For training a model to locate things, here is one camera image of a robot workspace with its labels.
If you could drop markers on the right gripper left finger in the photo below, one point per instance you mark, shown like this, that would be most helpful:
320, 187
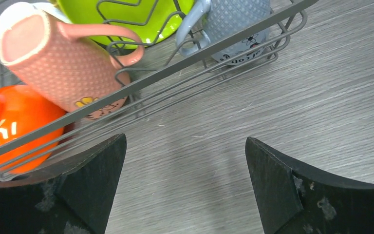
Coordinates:
72, 196

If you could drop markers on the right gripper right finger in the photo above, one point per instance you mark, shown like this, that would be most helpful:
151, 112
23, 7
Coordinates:
294, 197

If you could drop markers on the orange bowl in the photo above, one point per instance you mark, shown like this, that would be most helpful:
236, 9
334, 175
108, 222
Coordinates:
22, 110

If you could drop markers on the lime green plate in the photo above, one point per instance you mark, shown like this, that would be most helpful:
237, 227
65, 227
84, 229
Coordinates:
152, 20

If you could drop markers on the small blue-handled cup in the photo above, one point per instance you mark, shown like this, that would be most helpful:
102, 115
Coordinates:
221, 19

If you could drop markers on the white ceramic bowl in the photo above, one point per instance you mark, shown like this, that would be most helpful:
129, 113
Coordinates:
52, 10

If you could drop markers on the black wire dish rack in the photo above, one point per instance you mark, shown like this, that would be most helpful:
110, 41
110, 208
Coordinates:
290, 19

